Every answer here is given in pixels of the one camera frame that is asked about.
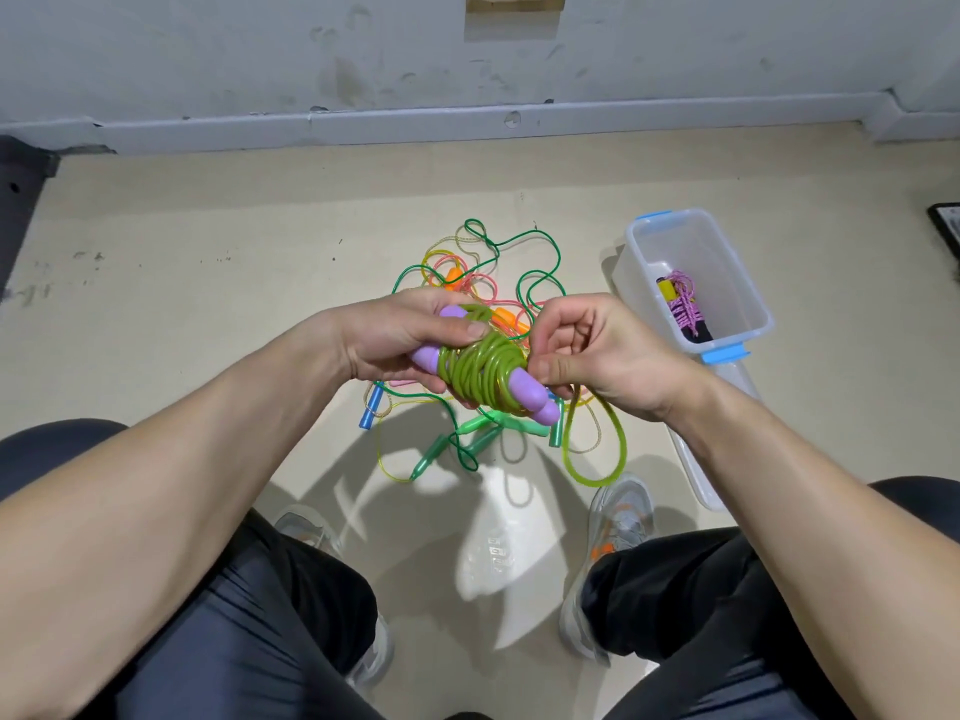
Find person's left hand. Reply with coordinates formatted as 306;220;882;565
322;287;494;396

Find person's right hand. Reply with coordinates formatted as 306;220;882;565
525;292;719;429

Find pink rope with black-yellow handles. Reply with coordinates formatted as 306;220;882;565
655;268;717;346

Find purple-handled green skipping rope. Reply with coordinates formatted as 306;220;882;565
409;299;629;490

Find pile of colourful jump ropes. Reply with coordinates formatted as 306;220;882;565
357;217;609;486

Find clear storage box blue latches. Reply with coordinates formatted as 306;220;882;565
612;208;776;369

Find person's left forearm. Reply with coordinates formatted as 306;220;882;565
0;314;354;720

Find person's right forearm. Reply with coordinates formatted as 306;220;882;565
667;374;960;720

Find clear plastic box lid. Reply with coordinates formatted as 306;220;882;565
667;359;759;514

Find grey right shoe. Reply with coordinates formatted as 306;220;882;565
558;475;657;661

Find grey shoe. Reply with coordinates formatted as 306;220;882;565
273;505;395;696
558;475;657;661

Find grey left shoe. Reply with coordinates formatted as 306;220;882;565
273;505;395;696

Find black shorts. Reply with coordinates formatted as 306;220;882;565
0;419;960;720

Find small wooden wall block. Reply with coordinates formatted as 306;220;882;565
466;0;567;15

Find black metal rack frame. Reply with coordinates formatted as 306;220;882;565
0;137;62;294

